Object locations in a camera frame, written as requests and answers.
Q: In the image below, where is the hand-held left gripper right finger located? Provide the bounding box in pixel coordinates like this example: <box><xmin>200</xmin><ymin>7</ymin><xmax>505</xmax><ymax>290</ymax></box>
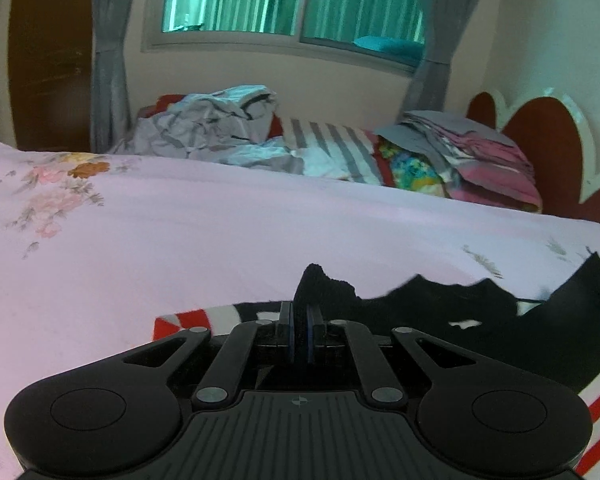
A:
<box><xmin>302</xmin><ymin>302</ymin><xmax>482</xmax><ymax>407</ymax></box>

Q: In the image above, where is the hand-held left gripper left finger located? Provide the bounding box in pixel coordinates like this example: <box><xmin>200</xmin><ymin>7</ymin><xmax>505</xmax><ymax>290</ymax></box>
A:
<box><xmin>122</xmin><ymin>300</ymin><xmax>301</xmax><ymax>409</ymax></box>

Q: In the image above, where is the striped cartoon print sweater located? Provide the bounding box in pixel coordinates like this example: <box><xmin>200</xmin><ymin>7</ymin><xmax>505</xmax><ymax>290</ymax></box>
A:
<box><xmin>152</xmin><ymin>252</ymin><xmax>600</xmax><ymax>479</ymax></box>

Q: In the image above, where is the pile of grey crumpled clothes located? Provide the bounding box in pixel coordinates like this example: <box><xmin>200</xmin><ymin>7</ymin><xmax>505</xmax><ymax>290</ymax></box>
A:
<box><xmin>109</xmin><ymin>84</ymin><xmax>307</xmax><ymax>177</ymax></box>

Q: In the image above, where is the bed with pink floral sheet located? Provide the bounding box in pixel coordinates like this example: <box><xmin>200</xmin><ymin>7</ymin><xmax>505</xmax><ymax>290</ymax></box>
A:
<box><xmin>0</xmin><ymin>137</ymin><xmax>600</xmax><ymax>480</ymax></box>

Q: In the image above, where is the white and red scalloped headboard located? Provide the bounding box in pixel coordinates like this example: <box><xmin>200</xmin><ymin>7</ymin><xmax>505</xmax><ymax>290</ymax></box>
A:
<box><xmin>466</xmin><ymin>86</ymin><xmax>600</xmax><ymax>230</ymax></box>

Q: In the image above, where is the grey and white striped pillow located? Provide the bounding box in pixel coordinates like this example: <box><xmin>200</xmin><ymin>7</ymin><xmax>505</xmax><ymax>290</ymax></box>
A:
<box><xmin>279</xmin><ymin>116</ymin><xmax>397</xmax><ymax>187</ymax></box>

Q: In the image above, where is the stack of pink folded bedding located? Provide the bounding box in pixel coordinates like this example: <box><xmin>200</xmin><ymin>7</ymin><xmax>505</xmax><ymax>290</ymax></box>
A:
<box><xmin>374</xmin><ymin>109</ymin><xmax>544</xmax><ymax>213</ymax></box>

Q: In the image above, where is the colourful floral cloth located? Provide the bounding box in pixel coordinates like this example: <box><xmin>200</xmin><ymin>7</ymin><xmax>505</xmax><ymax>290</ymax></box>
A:
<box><xmin>374</xmin><ymin>139</ymin><xmax>452</xmax><ymax>197</ymax></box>

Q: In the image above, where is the red cloth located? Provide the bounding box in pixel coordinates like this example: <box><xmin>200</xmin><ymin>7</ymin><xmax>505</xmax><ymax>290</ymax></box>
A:
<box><xmin>151</xmin><ymin>93</ymin><xmax>187</xmax><ymax>117</ymax></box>

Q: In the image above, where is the teal cloth on window sill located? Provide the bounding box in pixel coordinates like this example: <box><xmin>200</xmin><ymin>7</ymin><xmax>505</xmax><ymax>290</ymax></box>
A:
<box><xmin>352</xmin><ymin>34</ymin><xmax>427</xmax><ymax>62</ymax></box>

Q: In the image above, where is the grey curtain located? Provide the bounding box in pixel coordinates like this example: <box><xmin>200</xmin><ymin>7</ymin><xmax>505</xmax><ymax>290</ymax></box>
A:
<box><xmin>401</xmin><ymin>0</ymin><xmax>497</xmax><ymax>122</ymax></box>
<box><xmin>89</xmin><ymin>0</ymin><xmax>133</xmax><ymax>155</ymax></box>

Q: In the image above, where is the window with green glass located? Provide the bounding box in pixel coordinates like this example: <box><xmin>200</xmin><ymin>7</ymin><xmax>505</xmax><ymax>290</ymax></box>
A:
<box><xmin>141</xmin><ymin>0</ymin><xmax>429</xmax><ymax>74</ymax></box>

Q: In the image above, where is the brown wooden door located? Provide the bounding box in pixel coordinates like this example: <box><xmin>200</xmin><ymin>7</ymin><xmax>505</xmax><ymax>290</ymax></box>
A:
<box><xmin>7</xmin><ymin>0</ymin><xmax>97</xmax><ymax>154</ymax></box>

